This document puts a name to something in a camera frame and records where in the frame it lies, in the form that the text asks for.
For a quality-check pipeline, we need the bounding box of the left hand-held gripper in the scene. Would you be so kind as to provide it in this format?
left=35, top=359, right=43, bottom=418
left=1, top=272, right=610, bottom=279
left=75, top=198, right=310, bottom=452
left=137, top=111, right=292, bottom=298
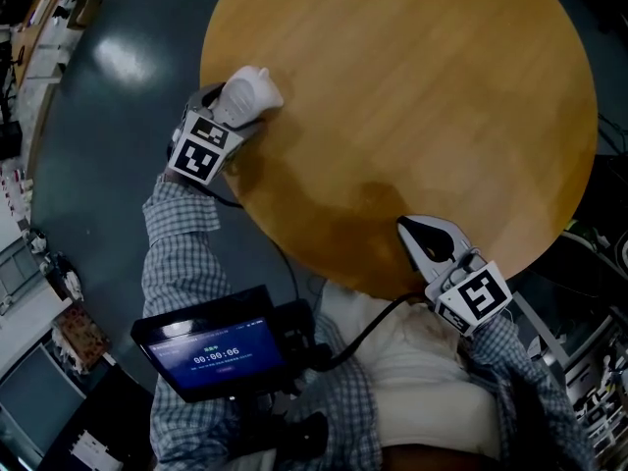
left=166, top=81, right=267, bottom=187

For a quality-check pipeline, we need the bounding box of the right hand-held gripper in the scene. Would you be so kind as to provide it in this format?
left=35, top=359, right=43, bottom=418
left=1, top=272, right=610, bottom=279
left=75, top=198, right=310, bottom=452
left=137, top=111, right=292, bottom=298
left=396, top=214, right=513, bottom=338

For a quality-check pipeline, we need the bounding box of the white rounded object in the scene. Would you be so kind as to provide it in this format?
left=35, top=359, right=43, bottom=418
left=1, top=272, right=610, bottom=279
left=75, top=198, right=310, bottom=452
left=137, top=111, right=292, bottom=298
left=215, top=65, right=286, bottom=130

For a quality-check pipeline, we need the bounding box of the person's right forearm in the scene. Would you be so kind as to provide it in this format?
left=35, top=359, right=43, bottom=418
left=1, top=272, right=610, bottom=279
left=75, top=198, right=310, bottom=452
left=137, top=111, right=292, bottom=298
left=459, top=311, right=570, bottom=414

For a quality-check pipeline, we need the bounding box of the person's left forearm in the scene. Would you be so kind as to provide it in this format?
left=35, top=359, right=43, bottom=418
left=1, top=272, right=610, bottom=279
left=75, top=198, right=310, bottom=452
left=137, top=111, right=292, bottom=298
left=140, top=171, right=246, bottom=326

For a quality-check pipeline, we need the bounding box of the person's white shirt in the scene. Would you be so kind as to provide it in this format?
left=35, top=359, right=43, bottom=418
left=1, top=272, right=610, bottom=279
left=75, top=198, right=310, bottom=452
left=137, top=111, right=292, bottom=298
left=313, top=280, right=502, bottom=460

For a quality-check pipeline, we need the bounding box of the metal shelf rack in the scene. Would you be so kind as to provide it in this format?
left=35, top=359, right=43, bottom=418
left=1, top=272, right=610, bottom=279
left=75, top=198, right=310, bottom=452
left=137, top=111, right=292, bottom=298
left=562, top=306, right=628, bottom=465

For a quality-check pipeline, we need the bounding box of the cardboard box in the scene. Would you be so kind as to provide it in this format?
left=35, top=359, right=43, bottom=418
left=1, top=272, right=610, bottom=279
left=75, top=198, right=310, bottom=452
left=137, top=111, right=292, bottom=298
left=65, top=0, right=110, bottom=31

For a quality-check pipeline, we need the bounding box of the black monitor screen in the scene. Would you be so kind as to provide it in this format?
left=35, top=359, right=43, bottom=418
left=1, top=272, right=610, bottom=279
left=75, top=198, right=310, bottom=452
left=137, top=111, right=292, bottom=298
left=130, top=285, right=289, bottom=404

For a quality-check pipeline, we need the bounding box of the wooden desk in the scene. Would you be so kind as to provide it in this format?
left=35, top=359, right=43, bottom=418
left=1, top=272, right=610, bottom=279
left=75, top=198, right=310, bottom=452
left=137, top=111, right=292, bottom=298
left=8, top=0, right=71, bottom=88

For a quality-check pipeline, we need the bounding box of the red patterned box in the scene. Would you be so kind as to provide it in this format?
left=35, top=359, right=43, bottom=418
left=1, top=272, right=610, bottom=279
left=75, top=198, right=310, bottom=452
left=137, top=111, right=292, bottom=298
left=54, top=305, right=111, bottom=374

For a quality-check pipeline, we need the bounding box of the black case with white label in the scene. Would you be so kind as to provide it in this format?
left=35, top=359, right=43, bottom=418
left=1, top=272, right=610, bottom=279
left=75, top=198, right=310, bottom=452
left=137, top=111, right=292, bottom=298
left=46, top=360, right=157, bottom=471

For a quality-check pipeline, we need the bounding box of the thick black cable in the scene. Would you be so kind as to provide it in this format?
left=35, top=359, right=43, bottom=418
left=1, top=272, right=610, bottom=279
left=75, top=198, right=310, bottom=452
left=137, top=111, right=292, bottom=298
left=313, top=293, right=434, bottom=372

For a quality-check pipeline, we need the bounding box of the thin black cable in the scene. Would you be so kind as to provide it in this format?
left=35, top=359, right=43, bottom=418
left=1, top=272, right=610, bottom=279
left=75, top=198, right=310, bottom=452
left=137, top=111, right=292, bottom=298
left=203, top=186, right=300, bottom=304

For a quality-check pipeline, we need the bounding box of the black monitor mount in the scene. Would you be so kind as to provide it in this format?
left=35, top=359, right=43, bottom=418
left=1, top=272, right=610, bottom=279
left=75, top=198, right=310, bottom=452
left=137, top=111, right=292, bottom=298
left=272, top=298, right=333, bottom=397

